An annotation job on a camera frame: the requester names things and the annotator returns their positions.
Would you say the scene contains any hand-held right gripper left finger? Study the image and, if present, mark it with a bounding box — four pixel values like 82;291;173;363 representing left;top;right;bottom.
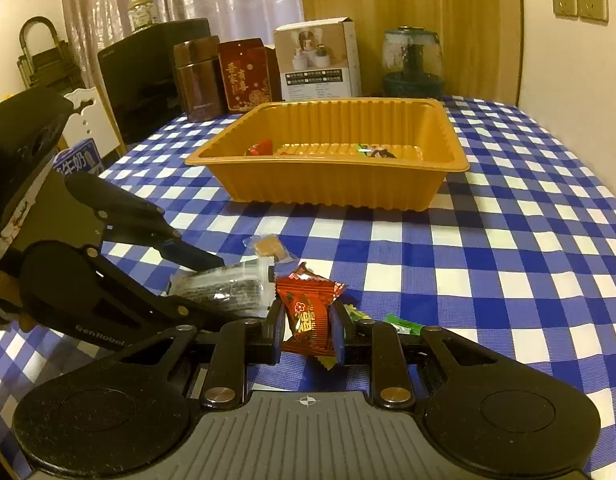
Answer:
52;300;285;409

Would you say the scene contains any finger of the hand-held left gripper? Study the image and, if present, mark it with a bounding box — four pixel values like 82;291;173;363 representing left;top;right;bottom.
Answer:
65;174;225;269
88;247;269;333

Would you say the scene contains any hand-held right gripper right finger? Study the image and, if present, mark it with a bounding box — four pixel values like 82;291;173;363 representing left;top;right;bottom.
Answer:
332;302;569;409

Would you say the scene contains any red packet with bold print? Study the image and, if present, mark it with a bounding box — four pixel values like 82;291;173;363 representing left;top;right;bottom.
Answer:
274;261;349;371

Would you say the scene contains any clear packet of dark seaweed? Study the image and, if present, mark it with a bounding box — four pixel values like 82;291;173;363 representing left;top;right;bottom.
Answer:
168;256;279;320

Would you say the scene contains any small green-topped packet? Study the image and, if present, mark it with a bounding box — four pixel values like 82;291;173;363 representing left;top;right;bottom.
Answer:
345;304;423;337

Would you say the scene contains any orange plastic tray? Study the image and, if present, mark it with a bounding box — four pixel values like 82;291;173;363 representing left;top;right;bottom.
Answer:
185;97;471;211

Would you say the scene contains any large dark green-edged packet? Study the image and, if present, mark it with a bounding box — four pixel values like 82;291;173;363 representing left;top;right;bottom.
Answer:
354;144;399;159

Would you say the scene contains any blue milk carton box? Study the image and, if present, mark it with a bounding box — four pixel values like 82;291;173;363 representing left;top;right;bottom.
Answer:
52;137;106;178

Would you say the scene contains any round brown candy clear wrapper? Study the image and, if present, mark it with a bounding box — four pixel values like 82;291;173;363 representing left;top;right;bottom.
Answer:
245;234;295;266

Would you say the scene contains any white chair back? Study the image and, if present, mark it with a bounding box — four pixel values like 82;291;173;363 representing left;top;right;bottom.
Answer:
62;87;128;161

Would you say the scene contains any black appliance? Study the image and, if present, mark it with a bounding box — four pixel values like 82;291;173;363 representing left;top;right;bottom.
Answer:
98;17;211;146

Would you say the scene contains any brown metal canister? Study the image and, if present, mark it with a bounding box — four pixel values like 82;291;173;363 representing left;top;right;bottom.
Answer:
174;35;229;122

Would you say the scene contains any blue white checkered tablecloth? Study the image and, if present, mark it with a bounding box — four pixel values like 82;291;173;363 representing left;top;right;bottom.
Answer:
0;95;616;480

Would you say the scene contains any red tin box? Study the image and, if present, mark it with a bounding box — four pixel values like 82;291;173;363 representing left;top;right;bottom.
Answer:
218;38;281;113

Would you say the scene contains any dark wooden chair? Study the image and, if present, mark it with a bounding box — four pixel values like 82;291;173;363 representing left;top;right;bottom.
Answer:
16;16;86;96

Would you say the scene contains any glass jar with label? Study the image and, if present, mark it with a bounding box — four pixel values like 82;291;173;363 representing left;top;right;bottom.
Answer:
128;0;159;31

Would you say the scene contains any white product box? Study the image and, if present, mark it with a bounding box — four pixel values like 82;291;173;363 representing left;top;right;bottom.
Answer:
274;16;361;102

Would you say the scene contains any glass humidifier with green base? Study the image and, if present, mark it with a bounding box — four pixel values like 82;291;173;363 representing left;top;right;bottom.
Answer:
380;27;445;101

